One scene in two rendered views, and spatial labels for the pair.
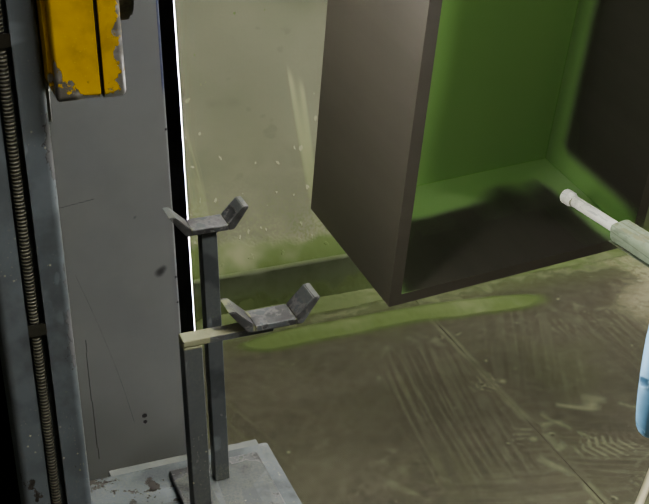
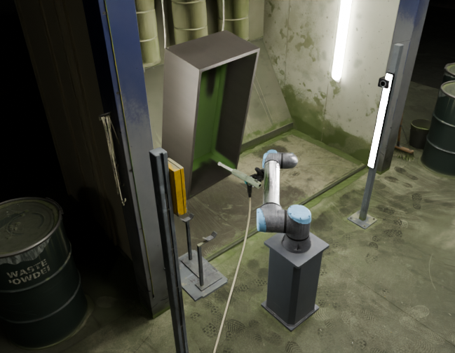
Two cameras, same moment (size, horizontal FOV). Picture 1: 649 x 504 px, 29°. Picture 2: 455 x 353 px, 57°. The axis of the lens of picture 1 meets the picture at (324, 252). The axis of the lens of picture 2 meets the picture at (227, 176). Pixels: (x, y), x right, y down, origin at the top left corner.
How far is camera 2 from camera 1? 125 cm
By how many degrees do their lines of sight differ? 19
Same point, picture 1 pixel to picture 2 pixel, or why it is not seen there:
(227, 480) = (192, 259)
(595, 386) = (229, 202)
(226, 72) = not seen: hidden behind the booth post
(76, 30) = (181, 206)
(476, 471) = (209, 230)
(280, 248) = not seen: hidden behind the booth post
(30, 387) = (172, 258)
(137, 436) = (156, 249)
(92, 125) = (145, 195)
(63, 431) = (176, 262)
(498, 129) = (200, 148)
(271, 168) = not seen: hidden behind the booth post
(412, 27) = (188, 143)
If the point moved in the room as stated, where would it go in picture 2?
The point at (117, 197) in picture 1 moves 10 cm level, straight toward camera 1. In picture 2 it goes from (151, 206) to (157, 215)
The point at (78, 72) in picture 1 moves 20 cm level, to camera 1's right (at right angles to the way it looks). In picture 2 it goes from (181, 211) to (221, 202)
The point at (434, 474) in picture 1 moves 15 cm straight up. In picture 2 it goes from (200, 232) to (199, 220)
